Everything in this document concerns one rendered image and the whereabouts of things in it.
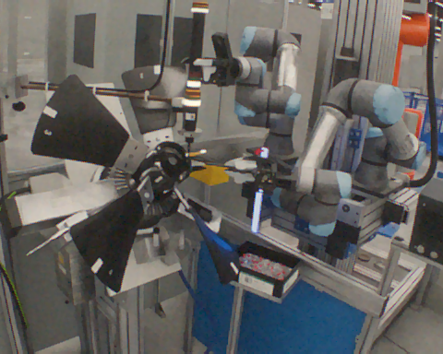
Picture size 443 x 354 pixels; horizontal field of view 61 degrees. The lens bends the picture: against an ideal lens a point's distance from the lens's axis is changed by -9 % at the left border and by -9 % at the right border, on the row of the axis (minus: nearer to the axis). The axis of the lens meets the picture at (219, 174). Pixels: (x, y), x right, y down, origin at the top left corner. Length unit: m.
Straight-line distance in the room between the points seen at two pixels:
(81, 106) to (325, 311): 1.03
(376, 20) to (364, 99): 0.68
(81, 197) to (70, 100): 0.26
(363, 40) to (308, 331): 1.25
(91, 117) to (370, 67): 1.25
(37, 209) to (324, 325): 1.02
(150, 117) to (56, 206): 0.37
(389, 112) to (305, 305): 0.73
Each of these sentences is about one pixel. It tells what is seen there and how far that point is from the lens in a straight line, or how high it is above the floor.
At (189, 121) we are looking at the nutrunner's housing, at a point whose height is 1.31.
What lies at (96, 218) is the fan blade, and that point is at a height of 1.14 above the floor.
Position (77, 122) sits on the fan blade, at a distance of 1.06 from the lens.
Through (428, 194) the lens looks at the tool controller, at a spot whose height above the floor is 1.23.
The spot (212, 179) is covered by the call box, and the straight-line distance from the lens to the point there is 1.59.
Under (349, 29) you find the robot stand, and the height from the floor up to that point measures 1.66.
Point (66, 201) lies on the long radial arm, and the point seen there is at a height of 1.11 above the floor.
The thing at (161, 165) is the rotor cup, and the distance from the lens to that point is 1.05.
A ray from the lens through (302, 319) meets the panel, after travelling 1.55.
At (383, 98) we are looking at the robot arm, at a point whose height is 1.43.
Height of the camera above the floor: 1.55
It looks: 19 degrees down
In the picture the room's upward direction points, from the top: 5 degrees clockwise
